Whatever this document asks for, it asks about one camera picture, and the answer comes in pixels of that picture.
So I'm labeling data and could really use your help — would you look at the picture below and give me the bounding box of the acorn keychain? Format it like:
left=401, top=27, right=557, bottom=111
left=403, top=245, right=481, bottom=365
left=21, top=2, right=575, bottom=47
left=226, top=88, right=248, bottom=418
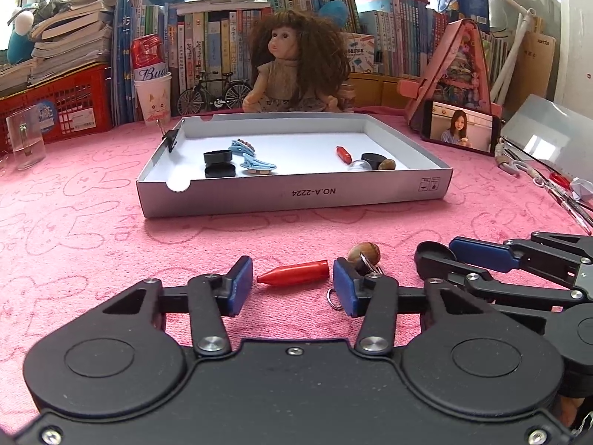
left=327, top=241, right=384, bottom=310

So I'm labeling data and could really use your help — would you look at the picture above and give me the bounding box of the red pen cap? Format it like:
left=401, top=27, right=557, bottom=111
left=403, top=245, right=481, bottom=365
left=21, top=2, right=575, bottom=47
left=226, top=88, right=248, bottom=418
left=256, top=260, right=330, bottom=286

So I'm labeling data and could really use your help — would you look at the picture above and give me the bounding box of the black round lid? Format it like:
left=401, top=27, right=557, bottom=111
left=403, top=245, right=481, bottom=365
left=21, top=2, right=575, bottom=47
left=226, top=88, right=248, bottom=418
left=203, top=149, right=233, bottom=166

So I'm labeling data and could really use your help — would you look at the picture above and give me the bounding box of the blue bear hair clip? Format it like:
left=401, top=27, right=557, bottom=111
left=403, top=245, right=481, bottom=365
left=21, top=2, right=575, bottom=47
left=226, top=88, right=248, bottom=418
left=228, top=139, right=255, bottom=157

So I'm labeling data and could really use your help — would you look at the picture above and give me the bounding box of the brown acorn nut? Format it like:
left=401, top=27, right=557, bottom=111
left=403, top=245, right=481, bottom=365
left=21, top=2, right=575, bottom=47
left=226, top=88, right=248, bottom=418
left=378, top=159, right=396, bottom=171

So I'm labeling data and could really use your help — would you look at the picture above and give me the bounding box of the clear plastic folder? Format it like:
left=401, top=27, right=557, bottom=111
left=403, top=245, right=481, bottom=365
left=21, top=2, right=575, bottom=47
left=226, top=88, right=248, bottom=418
left=501, top=95, right=593, bottom=181

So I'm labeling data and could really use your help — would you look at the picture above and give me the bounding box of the clear plastic dome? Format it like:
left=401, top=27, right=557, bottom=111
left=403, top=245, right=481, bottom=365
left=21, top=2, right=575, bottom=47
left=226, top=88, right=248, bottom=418
left=348, top=160, right=373, bottom=172

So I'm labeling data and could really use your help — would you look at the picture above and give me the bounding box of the black round cap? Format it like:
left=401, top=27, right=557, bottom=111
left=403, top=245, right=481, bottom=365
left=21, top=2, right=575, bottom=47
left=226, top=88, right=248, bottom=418
left=204, top=163, right=235, bottom=179

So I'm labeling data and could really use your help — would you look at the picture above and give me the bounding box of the smartphone playing video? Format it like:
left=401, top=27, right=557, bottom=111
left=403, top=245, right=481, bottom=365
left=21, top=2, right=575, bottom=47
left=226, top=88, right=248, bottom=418
left=420, top=100, right=501, bottom=156

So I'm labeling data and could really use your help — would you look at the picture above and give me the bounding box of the white cardboard tray box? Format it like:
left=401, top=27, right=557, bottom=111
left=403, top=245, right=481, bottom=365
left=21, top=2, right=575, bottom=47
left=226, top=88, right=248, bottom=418
left=137, top=113, right=452, bottom=219

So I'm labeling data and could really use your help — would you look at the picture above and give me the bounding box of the pink bunny table cloth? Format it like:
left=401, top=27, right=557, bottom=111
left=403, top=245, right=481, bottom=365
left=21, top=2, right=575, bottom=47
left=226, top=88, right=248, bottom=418
left=1, top=123, right=578, bottom=433

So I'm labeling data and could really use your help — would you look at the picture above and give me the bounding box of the black binder clip on tray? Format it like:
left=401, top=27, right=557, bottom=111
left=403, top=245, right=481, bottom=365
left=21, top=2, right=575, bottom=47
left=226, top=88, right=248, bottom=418
left=156, top=119, right=179, bottom=153

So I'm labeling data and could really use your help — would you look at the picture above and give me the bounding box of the pink triangular dollhouse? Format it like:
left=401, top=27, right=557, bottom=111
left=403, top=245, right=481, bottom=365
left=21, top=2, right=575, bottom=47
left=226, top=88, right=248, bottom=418
left=398, top=19, right=501, bottom=133

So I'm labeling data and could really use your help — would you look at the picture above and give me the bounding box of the miniature black bicycle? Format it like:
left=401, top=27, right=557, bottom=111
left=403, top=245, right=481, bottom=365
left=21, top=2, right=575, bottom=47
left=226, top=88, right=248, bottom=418
left=177, top=71, right=252, bottom=116

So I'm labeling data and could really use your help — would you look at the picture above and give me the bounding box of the white cat paper cup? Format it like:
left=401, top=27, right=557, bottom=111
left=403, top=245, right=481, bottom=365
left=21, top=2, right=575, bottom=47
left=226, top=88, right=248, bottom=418
left=135, top=73, right=171, bottom=126

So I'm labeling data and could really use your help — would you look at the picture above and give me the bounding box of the red plastic crate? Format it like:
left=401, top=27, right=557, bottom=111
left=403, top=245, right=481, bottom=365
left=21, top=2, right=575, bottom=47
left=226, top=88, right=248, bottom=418
left=1, top=63, right=113, bottom=151

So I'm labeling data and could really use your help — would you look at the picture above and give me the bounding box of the brown-haired doll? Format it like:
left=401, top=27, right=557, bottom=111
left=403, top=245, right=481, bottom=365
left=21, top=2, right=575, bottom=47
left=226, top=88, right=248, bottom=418
left=242, top=10, right=350, bottom=113

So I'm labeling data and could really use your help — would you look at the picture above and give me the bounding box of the clear glass cup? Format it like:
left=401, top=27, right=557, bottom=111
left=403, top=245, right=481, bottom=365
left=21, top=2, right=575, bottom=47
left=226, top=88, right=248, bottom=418
left=6, top=103, right=46, bottom=171

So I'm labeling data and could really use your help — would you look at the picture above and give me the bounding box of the red Budweiser can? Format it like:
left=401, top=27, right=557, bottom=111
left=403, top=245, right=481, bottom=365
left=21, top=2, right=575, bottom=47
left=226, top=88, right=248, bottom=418
left=131, top=34, right=168, bottom=82

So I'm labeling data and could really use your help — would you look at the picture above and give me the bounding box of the row of upright books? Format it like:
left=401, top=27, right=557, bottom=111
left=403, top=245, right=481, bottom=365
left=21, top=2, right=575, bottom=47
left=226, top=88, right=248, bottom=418
left=110, top=0, right=511, bottom=127

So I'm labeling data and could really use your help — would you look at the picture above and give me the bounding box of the stack of books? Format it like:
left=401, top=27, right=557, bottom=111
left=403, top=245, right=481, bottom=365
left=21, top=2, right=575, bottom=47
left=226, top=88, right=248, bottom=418
left=1, top=0, right=116, bottom=95

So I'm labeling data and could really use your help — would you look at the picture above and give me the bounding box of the blue plush on left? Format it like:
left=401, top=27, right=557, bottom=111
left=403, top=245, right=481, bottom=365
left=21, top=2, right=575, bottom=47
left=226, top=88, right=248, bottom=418
left=6, top=3, right=39, bottom=65

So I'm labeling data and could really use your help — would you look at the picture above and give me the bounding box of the grey lanyard strap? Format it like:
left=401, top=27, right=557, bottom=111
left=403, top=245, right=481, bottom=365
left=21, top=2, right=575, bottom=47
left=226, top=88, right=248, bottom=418
left=493, top=136, right=593, bottom=237

